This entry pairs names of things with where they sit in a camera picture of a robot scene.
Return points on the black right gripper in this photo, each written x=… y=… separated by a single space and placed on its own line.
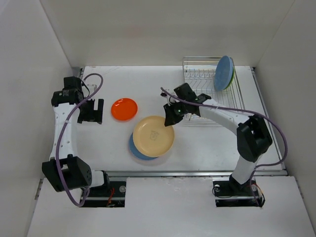
x=170 y=118

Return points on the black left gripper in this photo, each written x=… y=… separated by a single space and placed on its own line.
x=94 y=115

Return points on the orange plate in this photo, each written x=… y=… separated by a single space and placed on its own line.
x=124 y=109

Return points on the beige plate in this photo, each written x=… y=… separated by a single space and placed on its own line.
x=152 y=138

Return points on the light blue plate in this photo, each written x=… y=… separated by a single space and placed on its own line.
x=136 y=152

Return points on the green plate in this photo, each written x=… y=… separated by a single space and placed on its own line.
x=233 y=73

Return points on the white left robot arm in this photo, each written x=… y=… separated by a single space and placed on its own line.
x=71 y=108

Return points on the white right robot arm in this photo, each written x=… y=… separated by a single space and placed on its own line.
x=250 y=129

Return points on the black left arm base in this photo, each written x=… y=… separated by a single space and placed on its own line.
x=112 y=196

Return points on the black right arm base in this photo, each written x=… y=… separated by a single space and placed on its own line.
x=227 y=195

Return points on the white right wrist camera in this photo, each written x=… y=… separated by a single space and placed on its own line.
x=170 y=100

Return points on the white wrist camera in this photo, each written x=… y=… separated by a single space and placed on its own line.
x=90 y=88
x=170 y=100

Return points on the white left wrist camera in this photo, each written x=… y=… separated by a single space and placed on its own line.
x=90 y=88

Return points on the metal wire dish rack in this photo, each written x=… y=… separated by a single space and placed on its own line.
x=199 y=73

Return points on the aluminium rail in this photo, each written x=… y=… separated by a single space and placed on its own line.
x=189 y=173

